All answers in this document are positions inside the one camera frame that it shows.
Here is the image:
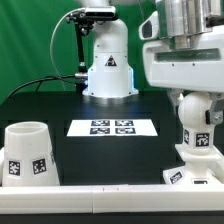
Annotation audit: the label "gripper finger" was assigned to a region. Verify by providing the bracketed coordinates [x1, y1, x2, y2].
[205, 93, 224, 125]
[167, 89, 184, 114]

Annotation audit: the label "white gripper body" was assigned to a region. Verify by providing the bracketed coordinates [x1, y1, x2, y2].
[143, 34, 224, 92]

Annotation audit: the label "white lamp bulb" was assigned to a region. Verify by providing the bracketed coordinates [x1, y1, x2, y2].
[178, 92, 215, 155]

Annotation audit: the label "white lamp base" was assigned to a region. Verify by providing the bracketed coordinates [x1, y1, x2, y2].
[163, 144, 224, 185]

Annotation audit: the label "white lamp shade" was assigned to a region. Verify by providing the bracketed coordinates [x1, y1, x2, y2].
[2, 121, 60, 187]

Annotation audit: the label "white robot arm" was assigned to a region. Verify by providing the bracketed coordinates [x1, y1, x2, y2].
[77, 0, 224, 125]

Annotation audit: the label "white marker sheet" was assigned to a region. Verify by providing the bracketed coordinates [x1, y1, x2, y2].
[67, 119, 157, 137]

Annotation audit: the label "black cables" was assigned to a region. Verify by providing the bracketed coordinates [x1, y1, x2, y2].
[6, 74, 84, 99]

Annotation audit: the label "black camera on stand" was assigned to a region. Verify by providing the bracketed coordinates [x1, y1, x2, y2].
[65, 5, 119, 94]

